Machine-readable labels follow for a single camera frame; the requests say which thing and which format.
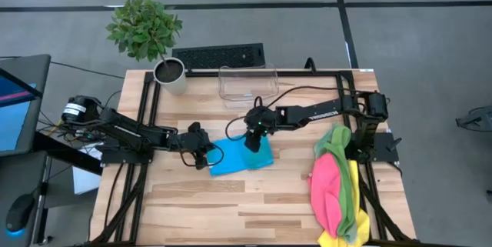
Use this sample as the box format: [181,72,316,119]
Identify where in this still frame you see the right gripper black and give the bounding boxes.
[244,105,278,154]

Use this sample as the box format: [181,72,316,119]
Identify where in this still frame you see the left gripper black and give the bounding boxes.
[178,121,217,170]

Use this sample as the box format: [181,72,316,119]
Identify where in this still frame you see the blue microfiber towel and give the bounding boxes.
[207,135,274,178]

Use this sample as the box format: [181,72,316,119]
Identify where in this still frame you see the pink microfiber towel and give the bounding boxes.
[307,152,343,239]

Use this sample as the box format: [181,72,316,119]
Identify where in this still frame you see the pale green microfiber towel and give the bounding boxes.
[314,131,359,245]

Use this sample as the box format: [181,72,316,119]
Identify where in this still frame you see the yellow microfiber towel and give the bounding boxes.
[317,159,371,247]

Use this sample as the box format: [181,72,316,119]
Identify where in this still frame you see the clear plastic bin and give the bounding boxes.
[218,62,281,109]

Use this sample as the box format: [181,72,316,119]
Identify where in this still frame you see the black keyboard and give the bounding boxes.
[171,42,266,70]

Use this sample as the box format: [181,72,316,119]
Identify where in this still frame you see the black curved hook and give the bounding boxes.
[304,57,318,75]

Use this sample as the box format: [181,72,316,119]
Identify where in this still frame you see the white paper sheet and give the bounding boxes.
[72,142,103,195]

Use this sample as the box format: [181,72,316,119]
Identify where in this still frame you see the green plant in white pot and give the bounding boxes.
[106,0,188,96]

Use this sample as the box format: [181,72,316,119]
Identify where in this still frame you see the grey desk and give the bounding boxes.
[0,53,103,247]

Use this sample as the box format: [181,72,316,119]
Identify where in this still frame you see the monitor with blue screen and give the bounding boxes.
[0,68,43,154]

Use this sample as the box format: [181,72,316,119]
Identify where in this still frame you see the black computer mouse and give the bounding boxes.
[5,193,35,233]

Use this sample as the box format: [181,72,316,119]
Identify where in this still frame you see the black floor stand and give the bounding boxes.
[456,105,492,132]

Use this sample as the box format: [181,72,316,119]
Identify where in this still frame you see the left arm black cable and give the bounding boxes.
[180,142,225,168]

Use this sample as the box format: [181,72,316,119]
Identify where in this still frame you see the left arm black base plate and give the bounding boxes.
[100,139,155,165]

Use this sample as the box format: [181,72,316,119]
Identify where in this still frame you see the black aluminium table frame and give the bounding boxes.
[82,68,420,247]

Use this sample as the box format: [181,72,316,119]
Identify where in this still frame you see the tangled black floor cables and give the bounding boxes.
[38,90,122,144]

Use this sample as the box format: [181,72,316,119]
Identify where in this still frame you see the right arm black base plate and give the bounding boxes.
[347,131,403,164]

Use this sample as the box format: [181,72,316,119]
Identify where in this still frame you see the thin black floor cable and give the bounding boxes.
[49,61,126,80]

